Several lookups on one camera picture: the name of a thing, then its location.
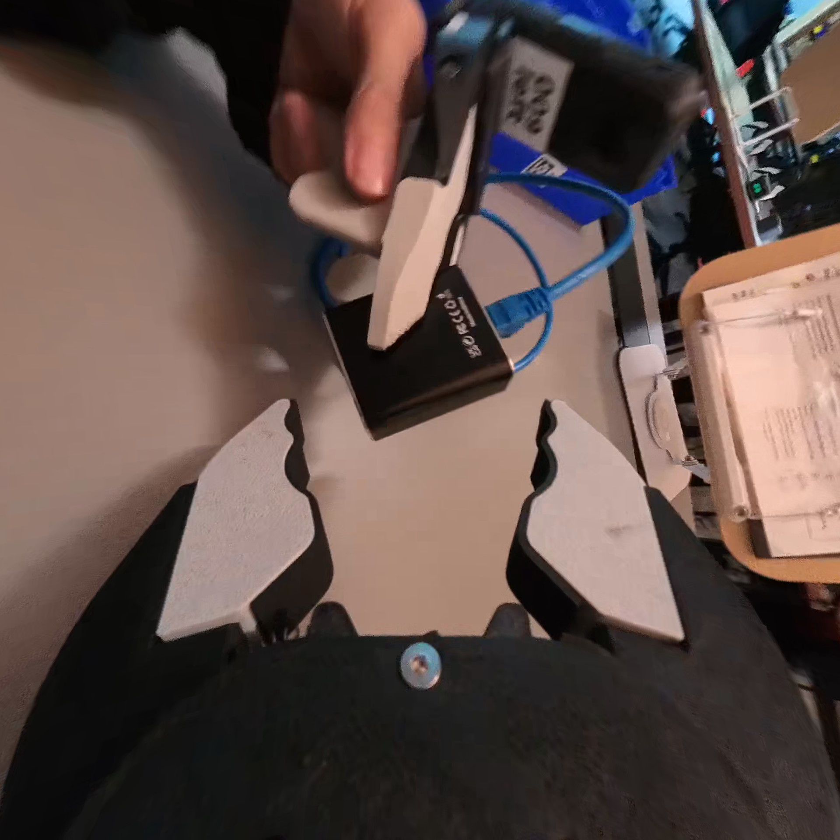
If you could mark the person's left hand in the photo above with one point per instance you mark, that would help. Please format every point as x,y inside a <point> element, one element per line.
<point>354,85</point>

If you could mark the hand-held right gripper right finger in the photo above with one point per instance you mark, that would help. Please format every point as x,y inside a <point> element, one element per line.
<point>604,544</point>

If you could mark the printed instruction sheet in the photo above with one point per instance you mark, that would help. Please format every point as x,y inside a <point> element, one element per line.
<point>787,394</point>

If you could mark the black network adapter box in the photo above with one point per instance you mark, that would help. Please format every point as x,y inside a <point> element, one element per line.
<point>420,374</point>

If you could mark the blue plastic bin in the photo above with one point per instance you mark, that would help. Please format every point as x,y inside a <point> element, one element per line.
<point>564,211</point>

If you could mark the person's left forearm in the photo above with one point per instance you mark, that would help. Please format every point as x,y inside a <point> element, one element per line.
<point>256,65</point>

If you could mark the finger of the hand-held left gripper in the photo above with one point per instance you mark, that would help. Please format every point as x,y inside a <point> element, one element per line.
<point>413,262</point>

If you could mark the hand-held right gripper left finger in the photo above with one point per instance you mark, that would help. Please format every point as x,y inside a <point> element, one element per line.
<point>243,525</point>

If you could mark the grey desk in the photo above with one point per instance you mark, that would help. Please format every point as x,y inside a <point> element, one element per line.
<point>131,295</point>

